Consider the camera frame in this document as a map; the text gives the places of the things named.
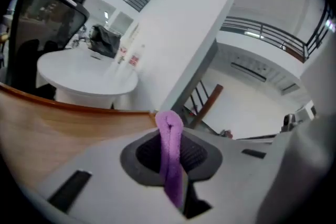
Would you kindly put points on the purple cloth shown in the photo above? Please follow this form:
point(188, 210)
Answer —
point(170, 152)

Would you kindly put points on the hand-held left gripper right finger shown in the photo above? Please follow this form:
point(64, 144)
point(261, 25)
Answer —
point(236, 173)

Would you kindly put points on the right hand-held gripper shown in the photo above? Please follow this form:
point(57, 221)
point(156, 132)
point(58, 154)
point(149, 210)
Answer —
point(288, 122)

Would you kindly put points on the black bag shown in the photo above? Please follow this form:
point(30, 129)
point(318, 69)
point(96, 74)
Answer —
point(105, 40)

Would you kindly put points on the black balcony railing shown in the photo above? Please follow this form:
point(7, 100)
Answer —
point(305, 49)

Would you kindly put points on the clear bottle red white label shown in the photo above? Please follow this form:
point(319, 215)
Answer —
point(134, 60)

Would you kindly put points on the red fire extinguisher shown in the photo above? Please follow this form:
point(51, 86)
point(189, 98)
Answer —
point(229, 135)

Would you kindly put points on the wooden staircase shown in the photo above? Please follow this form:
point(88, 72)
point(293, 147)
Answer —
point(210, 102)

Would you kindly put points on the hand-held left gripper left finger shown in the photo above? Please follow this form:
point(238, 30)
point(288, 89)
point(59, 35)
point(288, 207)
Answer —
point(110, 186)

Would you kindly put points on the white curved table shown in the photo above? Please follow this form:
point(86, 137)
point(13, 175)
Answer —
point(86, 73)

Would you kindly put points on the long black wall vent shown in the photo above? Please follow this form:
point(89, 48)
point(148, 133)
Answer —
point(249, 71)
point(288, 87)

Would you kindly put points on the clear bottle red band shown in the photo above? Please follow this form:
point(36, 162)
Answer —
point(122, 50)

